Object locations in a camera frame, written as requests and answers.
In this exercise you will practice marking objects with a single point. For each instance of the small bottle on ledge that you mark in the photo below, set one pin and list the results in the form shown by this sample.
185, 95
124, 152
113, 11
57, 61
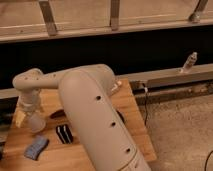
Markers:
191, 60

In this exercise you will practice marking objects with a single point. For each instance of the metal window bracket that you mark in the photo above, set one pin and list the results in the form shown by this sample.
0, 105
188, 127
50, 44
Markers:
48, 17
114, 14
195, 16

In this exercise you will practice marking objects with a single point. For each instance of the metal window bracket right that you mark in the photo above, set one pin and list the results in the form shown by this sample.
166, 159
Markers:
195, 16

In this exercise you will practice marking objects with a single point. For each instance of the metal window bracket middle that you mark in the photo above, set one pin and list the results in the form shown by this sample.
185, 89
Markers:
114, 14

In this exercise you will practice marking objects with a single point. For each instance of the green bowl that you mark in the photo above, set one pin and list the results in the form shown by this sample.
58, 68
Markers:
121, 116

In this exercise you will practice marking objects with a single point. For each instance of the blue sponge cloth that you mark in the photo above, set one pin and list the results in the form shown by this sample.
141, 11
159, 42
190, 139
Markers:
36, 147

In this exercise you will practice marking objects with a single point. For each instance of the black white striped eraser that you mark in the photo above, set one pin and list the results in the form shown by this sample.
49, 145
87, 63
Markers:
64, 134

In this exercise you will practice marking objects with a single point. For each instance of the white tube package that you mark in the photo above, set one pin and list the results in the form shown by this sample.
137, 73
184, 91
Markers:
116, 87

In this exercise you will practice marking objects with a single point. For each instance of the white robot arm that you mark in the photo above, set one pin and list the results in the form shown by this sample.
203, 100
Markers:
84, 94

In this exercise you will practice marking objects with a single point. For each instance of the metal window bracket left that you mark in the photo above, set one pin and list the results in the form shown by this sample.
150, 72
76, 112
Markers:
48, 17

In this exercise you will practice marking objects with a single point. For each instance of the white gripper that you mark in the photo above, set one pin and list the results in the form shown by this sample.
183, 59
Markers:
29, 102

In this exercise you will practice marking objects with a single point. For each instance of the dark red chili pepper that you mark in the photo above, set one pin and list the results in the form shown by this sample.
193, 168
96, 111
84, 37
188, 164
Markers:
58, 113

